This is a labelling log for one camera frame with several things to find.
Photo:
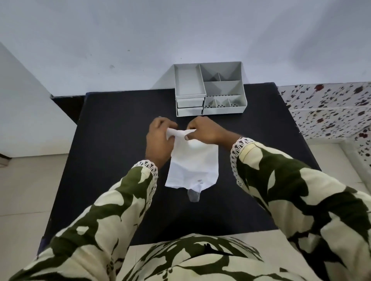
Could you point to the person's right thumb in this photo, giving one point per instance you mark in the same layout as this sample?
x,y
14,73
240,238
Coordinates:
x,y
190,134

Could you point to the person's left fingers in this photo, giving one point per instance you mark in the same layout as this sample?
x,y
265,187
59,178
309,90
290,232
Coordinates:
x,y
162,124

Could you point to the white cabinet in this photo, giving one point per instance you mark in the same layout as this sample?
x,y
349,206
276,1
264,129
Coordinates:
x,y
26,115

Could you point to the person's green patterned clothing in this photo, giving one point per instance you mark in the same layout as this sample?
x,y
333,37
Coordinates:
x,y
203,260

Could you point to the clear plastic piece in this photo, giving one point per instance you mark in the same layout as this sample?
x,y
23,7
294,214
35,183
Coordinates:
x,y
193,196

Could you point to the person's right forearm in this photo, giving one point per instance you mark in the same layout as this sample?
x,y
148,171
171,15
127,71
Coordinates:
x,y
301,196

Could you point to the floral patterned white cloth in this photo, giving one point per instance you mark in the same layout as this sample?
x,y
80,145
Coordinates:
x,y
327,110

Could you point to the person's right hand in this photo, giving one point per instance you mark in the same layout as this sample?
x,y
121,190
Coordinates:
x,y
213,133

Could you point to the grey desk organizer with drawers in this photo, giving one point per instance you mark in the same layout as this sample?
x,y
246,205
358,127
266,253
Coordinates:
x,y
214,92

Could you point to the person's left hand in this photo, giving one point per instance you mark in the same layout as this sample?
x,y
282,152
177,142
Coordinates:
x,y
156,144

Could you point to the white plastic bag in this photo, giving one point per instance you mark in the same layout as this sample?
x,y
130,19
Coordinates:
x,y
192,165

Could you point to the person's left forearm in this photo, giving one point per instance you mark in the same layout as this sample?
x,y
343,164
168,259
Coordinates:
x,y
110,214

